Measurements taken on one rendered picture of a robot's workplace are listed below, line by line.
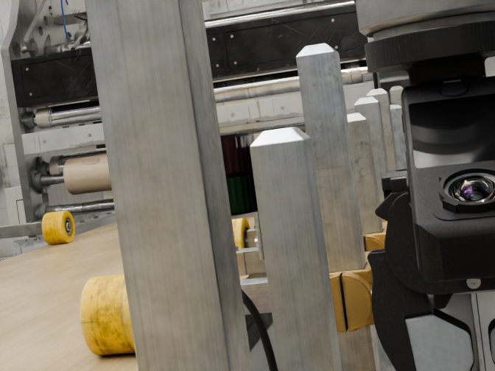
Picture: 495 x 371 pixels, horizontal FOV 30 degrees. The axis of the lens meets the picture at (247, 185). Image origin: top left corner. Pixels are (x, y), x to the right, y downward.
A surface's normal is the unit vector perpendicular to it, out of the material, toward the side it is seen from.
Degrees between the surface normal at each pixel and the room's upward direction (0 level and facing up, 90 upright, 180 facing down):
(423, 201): 28
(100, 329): 98
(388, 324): 90
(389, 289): 90
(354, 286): 90
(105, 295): 53
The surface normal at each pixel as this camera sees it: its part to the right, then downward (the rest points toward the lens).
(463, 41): 0.03, 0.05
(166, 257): -0.21, 0.08
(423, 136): -0.18, -0.84
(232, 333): 0.97, -0.12
